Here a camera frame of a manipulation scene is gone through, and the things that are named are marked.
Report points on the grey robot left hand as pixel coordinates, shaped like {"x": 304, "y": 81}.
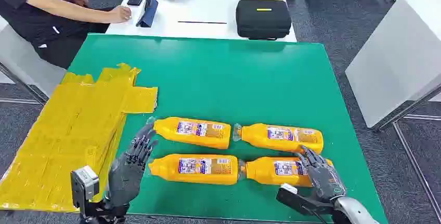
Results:
{"x": 126, "y": 177}

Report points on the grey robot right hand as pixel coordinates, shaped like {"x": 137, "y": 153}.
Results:
{"x": 325, "y": 181}

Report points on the orange drink bottle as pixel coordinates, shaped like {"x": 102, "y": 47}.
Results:
{"x": 258, "y": 172}
{"x": 193, "y": 139}
{"x": 165, "y": 169}
{"x": 258, "y": 139}

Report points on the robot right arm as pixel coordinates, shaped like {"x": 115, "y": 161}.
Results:
{"x": 355, "y": 212}

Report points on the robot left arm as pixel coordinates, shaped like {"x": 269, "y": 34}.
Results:
{"x": 103, "y": 212}

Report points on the yellow sheet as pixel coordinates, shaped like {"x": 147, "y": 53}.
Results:
{"x": 69, "y": 129}

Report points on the green mat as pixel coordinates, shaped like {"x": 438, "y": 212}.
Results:
{"x": 241, "y": 84}

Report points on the white side table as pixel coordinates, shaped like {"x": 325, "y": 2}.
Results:
{"x": 396, "y": 60}

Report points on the person's right hand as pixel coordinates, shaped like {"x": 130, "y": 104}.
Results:
{"x": 120, "y": 14}

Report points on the blue tablet case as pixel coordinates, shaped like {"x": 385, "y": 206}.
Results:
{"x": 148, "y": 12}

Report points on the black carrying case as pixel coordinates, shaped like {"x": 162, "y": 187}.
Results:
{"x": 263, "y": 21}

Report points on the thin black stick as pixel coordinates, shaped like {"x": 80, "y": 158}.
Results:
{"x": 203, "y": 22}

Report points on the long white table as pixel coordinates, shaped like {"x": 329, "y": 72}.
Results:
{"x": 206, "y": 9}

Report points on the person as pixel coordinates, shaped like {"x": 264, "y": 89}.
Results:
{"x": 31, "y": 12}

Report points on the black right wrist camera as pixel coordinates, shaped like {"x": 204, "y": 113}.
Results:
{"x": 299, "y": 200}

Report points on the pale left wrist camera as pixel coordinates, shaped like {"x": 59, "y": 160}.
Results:
{"x": 84, "y": 182}

